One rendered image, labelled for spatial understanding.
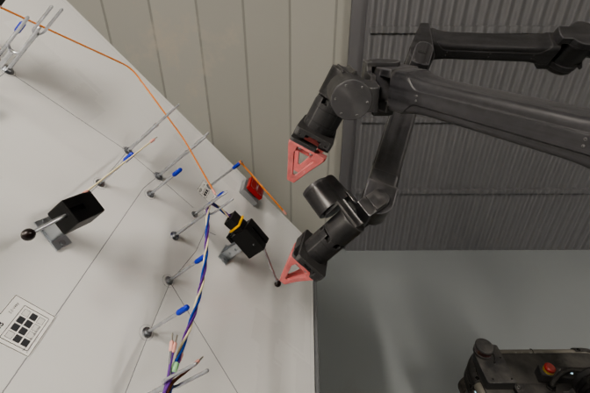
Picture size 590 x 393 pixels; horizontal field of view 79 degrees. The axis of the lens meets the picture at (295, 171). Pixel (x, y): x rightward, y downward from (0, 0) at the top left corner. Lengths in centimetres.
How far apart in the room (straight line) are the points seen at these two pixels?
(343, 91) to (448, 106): 14
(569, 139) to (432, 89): 17
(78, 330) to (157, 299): 12
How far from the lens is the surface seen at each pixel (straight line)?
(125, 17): 203
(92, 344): 54
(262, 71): 192
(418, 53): 88
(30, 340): 51
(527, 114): 46
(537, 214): 270
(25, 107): 69
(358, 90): 51
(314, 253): 69
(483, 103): 48
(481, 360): 173
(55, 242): 57
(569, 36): 108
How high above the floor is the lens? 160
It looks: 29 degrees down
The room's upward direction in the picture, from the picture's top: straight up
